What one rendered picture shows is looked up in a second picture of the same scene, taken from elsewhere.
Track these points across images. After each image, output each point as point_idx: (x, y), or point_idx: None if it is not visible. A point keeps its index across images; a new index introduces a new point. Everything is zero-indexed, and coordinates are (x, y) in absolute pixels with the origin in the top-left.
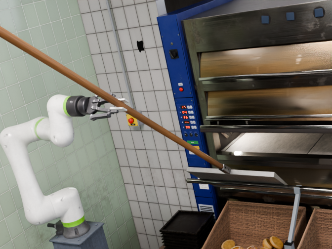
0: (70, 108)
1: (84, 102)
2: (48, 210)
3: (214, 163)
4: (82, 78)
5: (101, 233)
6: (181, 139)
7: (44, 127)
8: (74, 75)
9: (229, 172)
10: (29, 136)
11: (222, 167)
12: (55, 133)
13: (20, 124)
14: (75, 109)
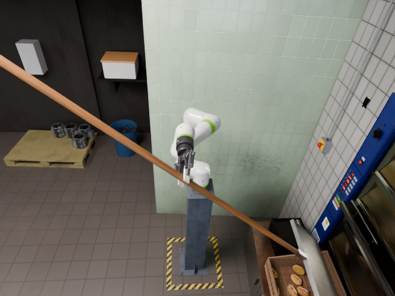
0: (176, 144)
1: (179, 150)
2: (184, 168)
3: (287, 248)
4: (136, 150)
5: (210, 201)
6: (252, 222)
7: None
8: (127, 145)
9: (303, 259)
10: (197, 123)
11: (295, 254)
12: (171, 147)
13: (200, 111)
14: (176, 148)
